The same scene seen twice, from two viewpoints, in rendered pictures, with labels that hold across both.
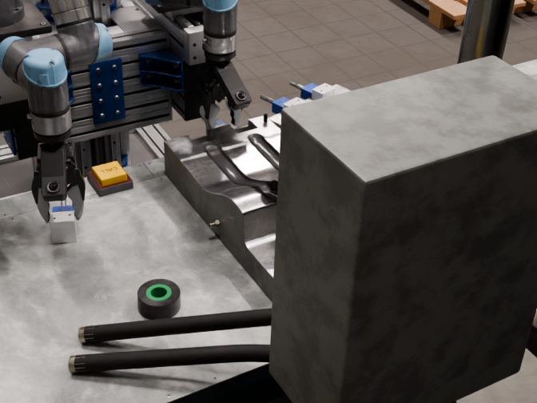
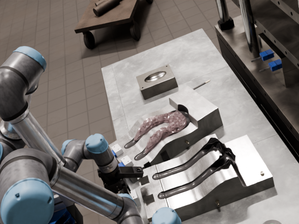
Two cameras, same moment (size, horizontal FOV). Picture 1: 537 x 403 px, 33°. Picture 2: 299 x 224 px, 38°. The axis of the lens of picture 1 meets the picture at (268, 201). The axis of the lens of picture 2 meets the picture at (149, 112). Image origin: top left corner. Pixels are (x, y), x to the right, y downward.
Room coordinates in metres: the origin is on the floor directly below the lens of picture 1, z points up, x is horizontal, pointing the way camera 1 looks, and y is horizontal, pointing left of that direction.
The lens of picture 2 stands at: (0.97, 1.05, 2.16)
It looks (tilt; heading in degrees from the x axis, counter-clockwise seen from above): 37 degrees down; 303
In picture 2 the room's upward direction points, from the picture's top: 23 degrees counter-clockwise
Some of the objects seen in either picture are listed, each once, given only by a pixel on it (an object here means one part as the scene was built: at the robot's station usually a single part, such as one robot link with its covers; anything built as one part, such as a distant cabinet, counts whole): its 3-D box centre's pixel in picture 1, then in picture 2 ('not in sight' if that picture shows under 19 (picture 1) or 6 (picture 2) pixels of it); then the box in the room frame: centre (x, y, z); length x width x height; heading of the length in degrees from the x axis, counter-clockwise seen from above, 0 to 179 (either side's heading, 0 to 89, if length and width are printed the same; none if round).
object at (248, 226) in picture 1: (268, 190); (200, 175); (1.56, 0.00, 0.87); 0.50 x 0.26 x 0.14; 31
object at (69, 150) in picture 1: (55, 152); not in sight; (1.49, 0.42, 0.99); 0.09 x 0.08 x 0.12; 12
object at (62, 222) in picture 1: (63, 213); not in sight; (1.50, 0.43, 0.83); 0.13 x 0.05 x 0.05; 12
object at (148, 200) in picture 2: (201, 143); (150, 203); (1.73, 0.16, 0.87); 0.05 x 0.05 x 0.04; 31
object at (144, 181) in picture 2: (243, 133); (145, 184); (1.78, 0.06, 0.87); 0.05 x 0.05 x 0.04; 31
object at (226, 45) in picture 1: (218, 41); (107, 163); (1.85, 0.13, 1.07); 0.08 x 0.08 x 0.05
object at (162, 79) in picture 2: not in sight; (156, 81); (1.99, -0.68, 0.83); 0.20 x 0.15 x 0.07; 31
